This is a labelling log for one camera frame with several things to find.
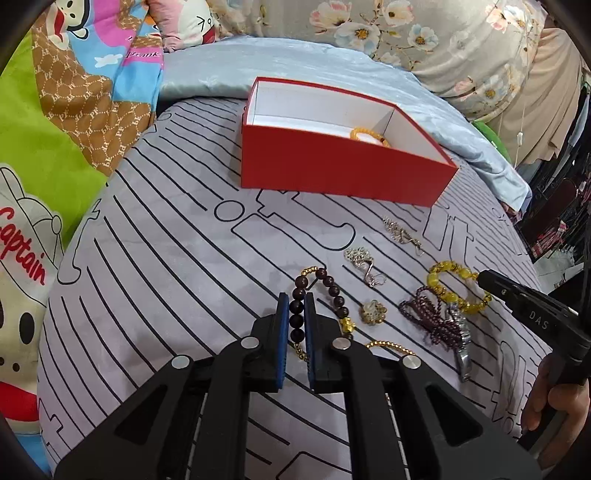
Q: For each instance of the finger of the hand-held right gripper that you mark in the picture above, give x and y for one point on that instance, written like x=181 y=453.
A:
x=521 y=302

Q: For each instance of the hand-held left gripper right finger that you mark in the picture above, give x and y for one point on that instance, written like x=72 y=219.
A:
x=310 y=341

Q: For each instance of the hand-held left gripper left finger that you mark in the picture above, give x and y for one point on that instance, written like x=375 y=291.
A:
x=282 y=341

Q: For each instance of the silver wristwatch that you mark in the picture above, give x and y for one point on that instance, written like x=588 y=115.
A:
x=463 y=350

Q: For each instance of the red cardboard box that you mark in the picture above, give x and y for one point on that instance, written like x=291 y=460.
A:
x=332 y=161

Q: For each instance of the person's right hand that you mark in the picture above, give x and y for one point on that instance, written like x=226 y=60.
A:
x=570 y=424

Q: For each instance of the flower-shaped brooch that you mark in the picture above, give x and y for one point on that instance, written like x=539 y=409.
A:
x=372 y=313

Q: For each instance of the silver filigree earring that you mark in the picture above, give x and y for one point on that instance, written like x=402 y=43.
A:
x=398 y=230
x=360 y=258

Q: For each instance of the green object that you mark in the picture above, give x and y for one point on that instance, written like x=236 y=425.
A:
x=491 y=134

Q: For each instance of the beige cloth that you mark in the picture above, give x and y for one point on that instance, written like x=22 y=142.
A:
x=545 y=101

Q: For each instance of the light blue satin blanket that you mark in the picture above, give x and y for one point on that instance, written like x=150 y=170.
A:
x=221 y=64

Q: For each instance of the grey floral quilt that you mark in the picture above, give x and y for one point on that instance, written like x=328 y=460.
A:
x=415 y=37

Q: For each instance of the colourful cartoon monkey blanket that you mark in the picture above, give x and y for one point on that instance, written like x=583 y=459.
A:
x=55 y=138

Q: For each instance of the pink rabbit pillow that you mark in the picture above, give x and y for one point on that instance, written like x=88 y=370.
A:
x=184 y=23

